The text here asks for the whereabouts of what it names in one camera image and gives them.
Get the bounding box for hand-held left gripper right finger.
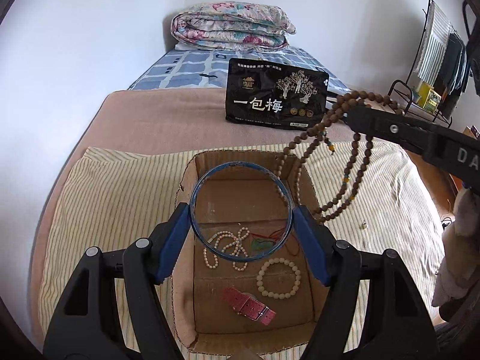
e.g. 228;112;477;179
292;205;439;360

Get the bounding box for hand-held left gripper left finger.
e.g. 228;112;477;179
43;202;194;360

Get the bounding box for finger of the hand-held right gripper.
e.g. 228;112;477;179
347;105;436;158

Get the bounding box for brown wooden bead necklace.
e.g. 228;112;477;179
275;90;404;227

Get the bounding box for white pearl necklace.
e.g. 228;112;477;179
203;227;251;271

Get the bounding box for jade pendant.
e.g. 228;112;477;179
250;229;301;259

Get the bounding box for white bead bracelet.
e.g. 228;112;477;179
256;257;302;301

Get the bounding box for cardboard box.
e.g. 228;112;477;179
172;149;332;354

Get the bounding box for red strap watch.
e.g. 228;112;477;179
223;287;276;326

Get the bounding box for green bangle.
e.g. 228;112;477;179
190;161;294;262

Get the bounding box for person's right hand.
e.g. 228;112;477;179
431;185;480;310

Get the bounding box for black clothes rack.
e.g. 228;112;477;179
386;0;473;128

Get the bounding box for yellow box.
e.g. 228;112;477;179
416;82;442;111

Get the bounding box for striped yellow blanket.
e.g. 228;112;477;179
37;140;447;360

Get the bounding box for dark hanging clothes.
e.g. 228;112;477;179
442;32;471;117

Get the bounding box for striped hanging cloth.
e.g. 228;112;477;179
416;1;452;85

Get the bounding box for tan blanket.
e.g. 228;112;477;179
30;89;376;308

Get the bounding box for black snack bag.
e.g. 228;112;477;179
226;58;330;131

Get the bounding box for blue plaid bed sheet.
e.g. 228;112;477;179
127;47;353;94

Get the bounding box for folded floral quilt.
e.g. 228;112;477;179
170;2;297;51

